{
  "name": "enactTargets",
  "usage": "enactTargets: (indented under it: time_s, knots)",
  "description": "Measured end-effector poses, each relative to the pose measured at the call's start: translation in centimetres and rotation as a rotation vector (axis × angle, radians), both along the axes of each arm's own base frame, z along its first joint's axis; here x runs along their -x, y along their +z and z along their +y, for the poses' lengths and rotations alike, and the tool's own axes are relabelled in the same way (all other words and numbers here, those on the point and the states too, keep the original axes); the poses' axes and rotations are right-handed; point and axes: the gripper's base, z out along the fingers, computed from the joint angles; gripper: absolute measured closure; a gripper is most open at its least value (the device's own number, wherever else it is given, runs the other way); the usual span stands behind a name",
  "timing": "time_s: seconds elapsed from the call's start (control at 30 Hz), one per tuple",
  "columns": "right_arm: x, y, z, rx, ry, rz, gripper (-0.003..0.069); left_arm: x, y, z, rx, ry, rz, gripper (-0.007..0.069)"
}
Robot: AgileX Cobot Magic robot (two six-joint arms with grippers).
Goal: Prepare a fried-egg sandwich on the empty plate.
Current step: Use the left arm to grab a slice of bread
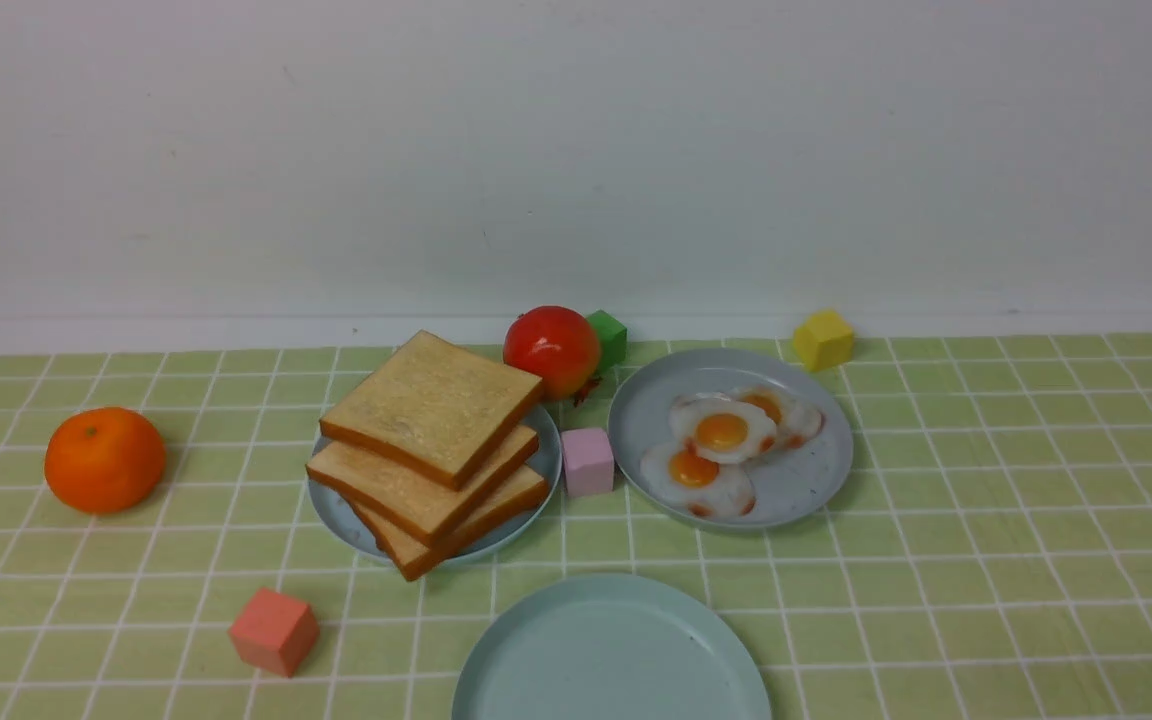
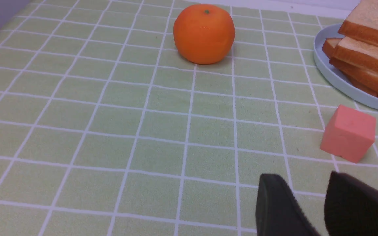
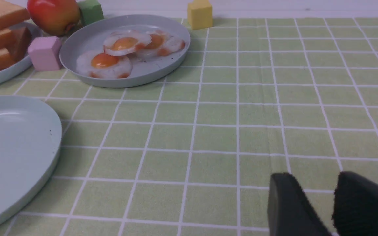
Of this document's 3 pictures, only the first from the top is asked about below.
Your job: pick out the salmon red cube block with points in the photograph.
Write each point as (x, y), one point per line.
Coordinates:
(274, 632)

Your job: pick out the yellow cube block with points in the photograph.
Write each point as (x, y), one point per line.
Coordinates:
(824, 340)

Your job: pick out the green cube block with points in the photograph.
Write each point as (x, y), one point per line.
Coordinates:
(613, 339)

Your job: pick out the grey plate with eggs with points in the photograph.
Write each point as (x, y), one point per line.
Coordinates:
(789, 484)

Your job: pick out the light blue front plate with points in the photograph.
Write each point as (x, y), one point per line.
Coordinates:
(610, 646)

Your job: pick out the green checkered tablecloth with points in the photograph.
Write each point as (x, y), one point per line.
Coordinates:
(989, 557)

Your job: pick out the orange mandarin fruit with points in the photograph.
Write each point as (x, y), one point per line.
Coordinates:
(104, 460)

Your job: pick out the blue plate with bread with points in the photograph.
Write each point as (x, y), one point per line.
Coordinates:
(333, 510)

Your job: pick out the pink cube block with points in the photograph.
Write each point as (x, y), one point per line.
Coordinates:
(589, 466)

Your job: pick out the fried egg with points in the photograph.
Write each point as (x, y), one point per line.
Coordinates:
(703, 488)
(721, 429)
(797, 420)

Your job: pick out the red pomegranate fruit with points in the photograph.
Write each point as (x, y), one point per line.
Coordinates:
(560, 347)

